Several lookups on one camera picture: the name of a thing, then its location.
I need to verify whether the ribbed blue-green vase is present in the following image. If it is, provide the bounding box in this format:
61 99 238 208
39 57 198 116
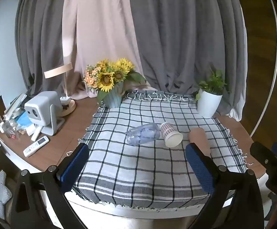
102 81 125 108

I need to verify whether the blue packet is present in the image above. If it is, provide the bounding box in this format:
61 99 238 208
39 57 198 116
15 112 34 131

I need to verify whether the checked grey white cloth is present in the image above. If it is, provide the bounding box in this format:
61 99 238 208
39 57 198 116
71 90 249 208

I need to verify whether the striped cushion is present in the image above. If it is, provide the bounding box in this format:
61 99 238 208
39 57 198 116
0 170 13 220

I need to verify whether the white projector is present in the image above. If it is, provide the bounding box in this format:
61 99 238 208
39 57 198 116
24 91 65 135

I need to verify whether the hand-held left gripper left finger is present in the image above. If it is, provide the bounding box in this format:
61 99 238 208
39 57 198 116
10 143 90 229

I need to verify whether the clear plastic cup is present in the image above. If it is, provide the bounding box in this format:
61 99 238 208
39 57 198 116
125 123 162 146

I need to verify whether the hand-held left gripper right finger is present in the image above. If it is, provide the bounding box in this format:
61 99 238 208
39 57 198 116
186 143 264 229

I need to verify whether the white curved frame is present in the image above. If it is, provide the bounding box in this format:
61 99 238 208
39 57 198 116
250 0 277 137

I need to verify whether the stack of books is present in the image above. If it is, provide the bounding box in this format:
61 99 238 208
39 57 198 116
3 93 27 120

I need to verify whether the white remote control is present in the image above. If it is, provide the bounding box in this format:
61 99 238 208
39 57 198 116
23 136 50 157

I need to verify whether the sunflower bouquet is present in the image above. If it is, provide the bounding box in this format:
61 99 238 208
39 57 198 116
83 58 147 103

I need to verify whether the slim white remote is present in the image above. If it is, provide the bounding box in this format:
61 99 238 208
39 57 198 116
31 126 43 142

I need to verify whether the grey curtain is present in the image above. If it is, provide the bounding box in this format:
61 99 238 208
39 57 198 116
14 0 69 96
127 0 248 123

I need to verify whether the white printed paper cup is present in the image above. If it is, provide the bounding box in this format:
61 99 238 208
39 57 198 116
160 122 184 148

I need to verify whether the round wooden tray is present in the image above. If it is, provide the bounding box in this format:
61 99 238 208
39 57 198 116
60 99 76 117

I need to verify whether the wooden ring lamp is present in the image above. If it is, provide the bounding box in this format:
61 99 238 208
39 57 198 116
44 62 72 96

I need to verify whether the white plant pot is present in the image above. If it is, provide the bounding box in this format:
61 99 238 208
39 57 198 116
197 88 223 119

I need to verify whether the pink curtain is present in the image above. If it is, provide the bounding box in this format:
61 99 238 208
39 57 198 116
62 0 151 100

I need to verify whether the small glass bottle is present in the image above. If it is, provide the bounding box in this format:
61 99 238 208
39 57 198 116
2 120 19 139

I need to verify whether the green leafy plant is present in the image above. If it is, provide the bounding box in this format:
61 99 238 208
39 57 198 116
195 70 229 101

